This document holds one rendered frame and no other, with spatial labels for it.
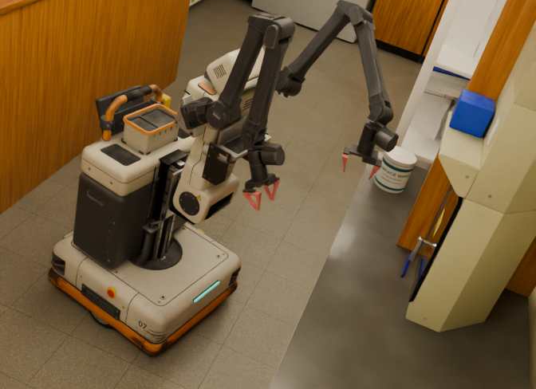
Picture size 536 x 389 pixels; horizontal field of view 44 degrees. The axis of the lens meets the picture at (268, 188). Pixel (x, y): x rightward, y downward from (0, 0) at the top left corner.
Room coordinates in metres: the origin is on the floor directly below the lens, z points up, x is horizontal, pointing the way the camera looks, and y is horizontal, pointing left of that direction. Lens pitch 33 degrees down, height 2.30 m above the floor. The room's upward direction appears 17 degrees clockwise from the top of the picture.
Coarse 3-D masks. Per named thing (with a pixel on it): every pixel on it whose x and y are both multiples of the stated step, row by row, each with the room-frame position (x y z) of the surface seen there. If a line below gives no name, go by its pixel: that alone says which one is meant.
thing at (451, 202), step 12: (444, 204) 1.87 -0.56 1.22; (456, 204) 1.62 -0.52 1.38; (444, 216) 1.74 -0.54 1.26; (432, 228) 1.88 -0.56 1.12; (444, 228) 1.62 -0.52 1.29; (432, 240) 1.74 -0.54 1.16; (420, 252) 1.89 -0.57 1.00; (432, 252) 1.62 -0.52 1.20; (420, 264) 1.75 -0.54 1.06; (420, 276) 1.63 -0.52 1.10; (408, 300) 1.63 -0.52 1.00
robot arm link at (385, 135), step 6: (372, 108) 2.12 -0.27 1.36; (378, 108) 2.11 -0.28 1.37; (372, 114) 2.11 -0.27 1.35; (378, 114) 2.10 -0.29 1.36; (372, 120) 2.10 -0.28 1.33; (384, 126) 2.08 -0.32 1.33; (378, 132) 2.08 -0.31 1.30; (384, 132) 2.07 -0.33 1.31; (390, 132) 2.06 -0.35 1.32; (378, 138) 2.06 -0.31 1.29; (384, 138) 2.05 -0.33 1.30; (390, 138) 2.05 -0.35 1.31; (396, 138) 2.07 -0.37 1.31; (378, 144) 2.06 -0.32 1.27; (384, 144) 2.04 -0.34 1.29; (390, 144) 2.05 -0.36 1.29; (384, 150) 2.04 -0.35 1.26; (390, 150) 2.06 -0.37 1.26
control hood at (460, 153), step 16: (448, 128) 1.80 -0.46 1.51; (448, 144) 1.70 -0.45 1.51; (464, 144) 1.73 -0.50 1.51; (480, 144) 1.76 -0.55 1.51; (448, 160) 1.62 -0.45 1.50; (464, 160) 1.63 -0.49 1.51; (480, 160) 1.67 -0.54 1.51; (448, 176) 1.62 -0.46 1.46; (464, 176) 1.61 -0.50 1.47; (464, 192) 1.61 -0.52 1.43
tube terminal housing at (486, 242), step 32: (512, 96) 1.67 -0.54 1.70; (512, 128) 1.60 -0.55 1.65; (512, 160) 1.60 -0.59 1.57; (480, 192) 1.60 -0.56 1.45; (512, 192) 1.59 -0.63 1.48; (480, 224) 1.60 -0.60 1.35; (512, 224) 1.62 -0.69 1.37; (448, 256) 1.60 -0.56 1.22; (480, 256) 1.59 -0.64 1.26; (512, 256) 1.67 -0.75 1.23; (448, 288) 1.59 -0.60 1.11; (480, 288) 1.63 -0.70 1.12; (416, 320) 1.60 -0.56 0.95; (448, 320) 1.60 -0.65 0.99; (480, 320) 1.69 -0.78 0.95
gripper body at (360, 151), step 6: (354, 144) 2.15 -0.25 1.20; (360, 144) 2.10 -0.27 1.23; (366, 144) 2.09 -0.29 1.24; (372, 144) 2.09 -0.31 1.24; (354, 150) 2.10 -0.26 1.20; (360, 150) 2.09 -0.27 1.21; (366, 150) 2.09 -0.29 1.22; (372, 150) 2.10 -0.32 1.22; (360, 156) 2.09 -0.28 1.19; (366, 156) 2.08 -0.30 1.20; (372, 156) 2.09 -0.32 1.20
